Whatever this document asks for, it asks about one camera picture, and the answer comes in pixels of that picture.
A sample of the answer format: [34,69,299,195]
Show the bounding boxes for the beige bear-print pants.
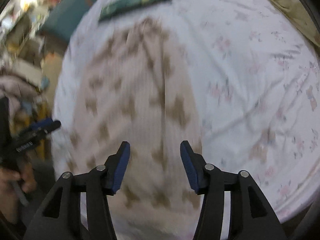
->
[70,18,202,239]

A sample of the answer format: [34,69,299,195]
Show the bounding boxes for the person's left hand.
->
[1,163,37,224]

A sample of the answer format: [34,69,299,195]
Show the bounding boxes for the white floral bed sheet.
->
[51,0,320,240]

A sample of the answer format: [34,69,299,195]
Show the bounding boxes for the cream yellow blanket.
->
[269,0,319,48]

